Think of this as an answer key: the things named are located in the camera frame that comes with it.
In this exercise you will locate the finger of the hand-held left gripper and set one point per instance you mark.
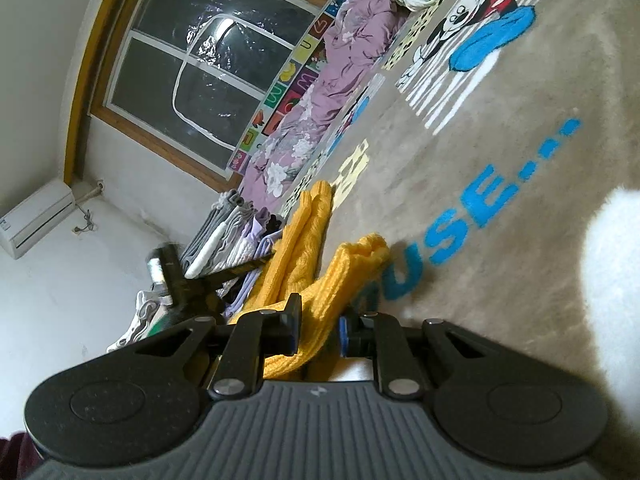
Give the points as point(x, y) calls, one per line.
point(245, 267)

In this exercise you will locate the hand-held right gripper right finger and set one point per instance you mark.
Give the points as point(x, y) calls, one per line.
point(344, 337)

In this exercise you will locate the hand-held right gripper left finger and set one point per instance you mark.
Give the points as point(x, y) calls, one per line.
point(292, 325)

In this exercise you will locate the yellow knit sweater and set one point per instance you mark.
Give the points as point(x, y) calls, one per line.
point(340, 280)

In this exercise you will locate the grey and purple clothes stack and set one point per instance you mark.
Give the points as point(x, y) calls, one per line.
point(235, 240)

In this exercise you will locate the beige and striped clothes stack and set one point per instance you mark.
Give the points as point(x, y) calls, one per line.
point(142, 315)

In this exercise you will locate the air conditioner pipe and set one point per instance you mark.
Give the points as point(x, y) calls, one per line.
point(90, 190)

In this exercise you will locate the colourful alphabet headboard panel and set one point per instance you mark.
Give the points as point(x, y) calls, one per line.
point(295, 80)

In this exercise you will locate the wooden framed window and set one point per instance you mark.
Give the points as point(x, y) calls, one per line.
point(225, 60)

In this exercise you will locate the purple floral duvet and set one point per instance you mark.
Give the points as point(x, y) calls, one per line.
point(345, 60)

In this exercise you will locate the cartoon mouse printed blanket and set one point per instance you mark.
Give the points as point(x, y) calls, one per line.
point(500, 135)

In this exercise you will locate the white wall air conditioner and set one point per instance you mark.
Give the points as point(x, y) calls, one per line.
point(35, 220)

